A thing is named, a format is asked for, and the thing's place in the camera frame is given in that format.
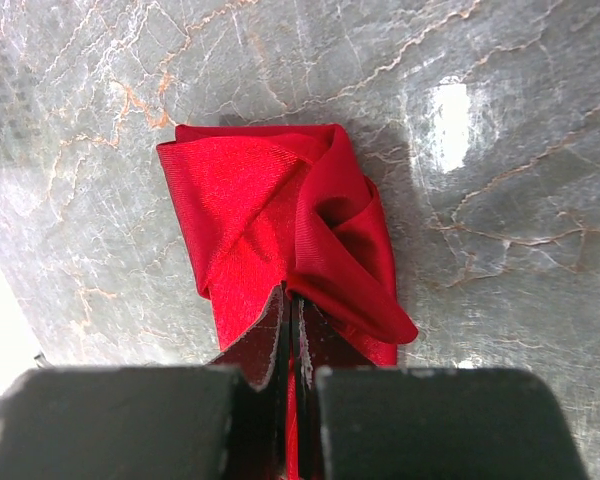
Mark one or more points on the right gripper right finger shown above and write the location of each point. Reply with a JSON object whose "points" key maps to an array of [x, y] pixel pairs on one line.
{"points": [[360, 421]]}

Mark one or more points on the red cloth napkin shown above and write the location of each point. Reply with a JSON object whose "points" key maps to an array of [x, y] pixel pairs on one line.
{"points": [[286, 206]]}

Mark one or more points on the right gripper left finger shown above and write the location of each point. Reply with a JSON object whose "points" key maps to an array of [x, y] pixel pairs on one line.
{"points": [[222, 420]]}

